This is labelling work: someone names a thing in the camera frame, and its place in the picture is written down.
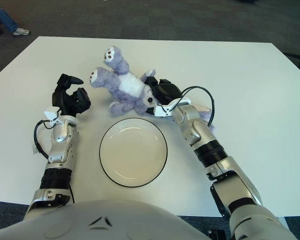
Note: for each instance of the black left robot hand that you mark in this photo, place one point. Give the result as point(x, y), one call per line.
point(62, 100)

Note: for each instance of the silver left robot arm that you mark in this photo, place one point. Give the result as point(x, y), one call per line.
point(60, 147)

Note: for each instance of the white plate with black rim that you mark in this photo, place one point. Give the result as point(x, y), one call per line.
point(132, 155)

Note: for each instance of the purple plush bunny doll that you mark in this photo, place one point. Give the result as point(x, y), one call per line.
point(120, 75)

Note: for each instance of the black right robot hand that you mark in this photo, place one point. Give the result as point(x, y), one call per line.
point(167, 92)

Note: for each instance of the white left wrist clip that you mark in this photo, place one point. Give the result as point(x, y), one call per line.
point(51, 114)

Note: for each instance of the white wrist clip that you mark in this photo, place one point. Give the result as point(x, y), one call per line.
point(162, 110)
point(51, 114)

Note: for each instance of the black box under table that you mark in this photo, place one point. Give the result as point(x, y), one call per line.
point(216, 234)

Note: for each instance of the grey robot torso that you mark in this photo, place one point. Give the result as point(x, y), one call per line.
point(102, 222)

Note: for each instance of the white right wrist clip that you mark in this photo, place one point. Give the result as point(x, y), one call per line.
point(162, 110)

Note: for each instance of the person legs in blue jeans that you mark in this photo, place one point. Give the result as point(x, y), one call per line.
point(5, 15)

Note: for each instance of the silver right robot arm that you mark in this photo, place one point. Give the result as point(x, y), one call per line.
point(230, 175)

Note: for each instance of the white sneaker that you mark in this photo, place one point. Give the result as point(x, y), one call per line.
point(21, 32)

